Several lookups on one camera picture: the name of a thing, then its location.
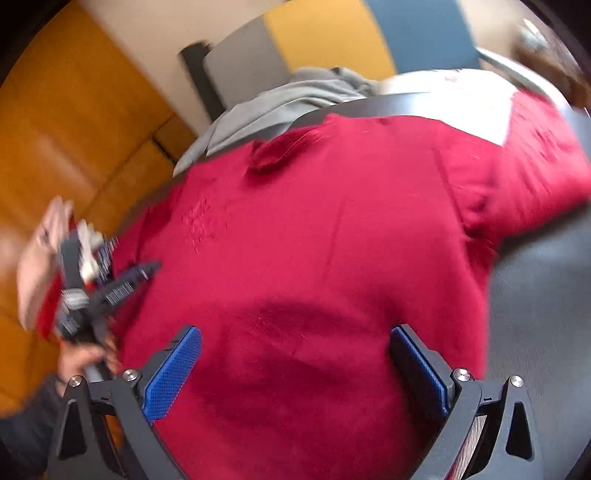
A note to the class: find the black rolled mat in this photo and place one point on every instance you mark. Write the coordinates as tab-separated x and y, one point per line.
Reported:
193	57

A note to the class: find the orange wooden wardrobe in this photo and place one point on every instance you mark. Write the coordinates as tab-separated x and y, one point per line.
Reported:
78	121

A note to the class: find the grey yellow blue sofa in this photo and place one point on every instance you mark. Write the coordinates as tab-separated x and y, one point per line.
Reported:
377	39

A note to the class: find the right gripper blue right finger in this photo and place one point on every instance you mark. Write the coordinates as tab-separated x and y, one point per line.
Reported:
426	375

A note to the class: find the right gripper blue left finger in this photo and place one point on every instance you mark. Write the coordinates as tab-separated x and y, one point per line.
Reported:
166	372

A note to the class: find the grey hooded sweatshirt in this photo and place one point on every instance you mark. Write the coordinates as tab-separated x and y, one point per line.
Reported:
309	89

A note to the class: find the red knit sweater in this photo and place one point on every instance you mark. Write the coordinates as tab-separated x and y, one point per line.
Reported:
295	258

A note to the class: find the white cloth on sofa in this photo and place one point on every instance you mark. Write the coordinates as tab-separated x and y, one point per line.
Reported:
477	102

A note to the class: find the person's left hand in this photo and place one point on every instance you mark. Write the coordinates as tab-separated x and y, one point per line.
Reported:
74	358

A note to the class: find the pile of folded clothes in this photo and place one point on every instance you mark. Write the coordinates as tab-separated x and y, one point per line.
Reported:
37	284

